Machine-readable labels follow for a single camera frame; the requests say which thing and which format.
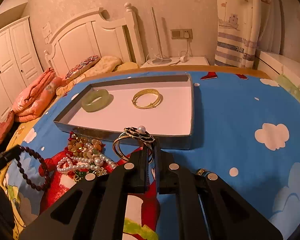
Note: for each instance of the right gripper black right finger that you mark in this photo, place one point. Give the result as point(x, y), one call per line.
point(204, 206)

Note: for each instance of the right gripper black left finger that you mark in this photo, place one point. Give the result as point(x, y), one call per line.
point(93, 209)

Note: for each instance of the black gold pearl bangle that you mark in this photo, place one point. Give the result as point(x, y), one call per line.
point(140, 135)

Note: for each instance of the green jade bangle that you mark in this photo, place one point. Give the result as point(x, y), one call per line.
point(95, 100)

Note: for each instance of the blue cartoon bedsheet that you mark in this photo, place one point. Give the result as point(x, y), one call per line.
point(246, 131)

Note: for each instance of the grey shallow cardboard tray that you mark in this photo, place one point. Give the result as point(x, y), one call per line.
point(171, 122)

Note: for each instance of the folded pink quilt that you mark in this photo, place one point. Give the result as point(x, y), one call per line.
point(36, 97)

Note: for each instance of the embroidered round cushion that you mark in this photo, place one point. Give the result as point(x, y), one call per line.
point(82, 67)

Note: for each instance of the cream shell pattern pillow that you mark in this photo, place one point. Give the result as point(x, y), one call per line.
point(104, 65)

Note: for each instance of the yellow pillow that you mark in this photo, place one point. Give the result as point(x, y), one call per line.
point(126, 66)

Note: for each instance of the white power adapter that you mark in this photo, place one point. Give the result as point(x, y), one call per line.
point(184, 59)

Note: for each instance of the white floor lamp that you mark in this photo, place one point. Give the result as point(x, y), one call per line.
point(160, 59)

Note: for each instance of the white window sill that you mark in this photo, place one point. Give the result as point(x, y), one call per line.
point(275, 66)

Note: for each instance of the white bedside table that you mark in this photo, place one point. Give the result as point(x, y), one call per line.
point(176, 61)

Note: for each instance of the white wardrobe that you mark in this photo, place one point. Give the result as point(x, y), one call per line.
point(19, 63)

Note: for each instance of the white wooden headboard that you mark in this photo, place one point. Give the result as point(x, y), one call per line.
point(89, 33)

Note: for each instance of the patterned cream curtain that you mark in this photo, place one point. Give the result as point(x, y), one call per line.
point(245, 26)

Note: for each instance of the wall socket panel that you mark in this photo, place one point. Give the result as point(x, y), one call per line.
point(178, 34)

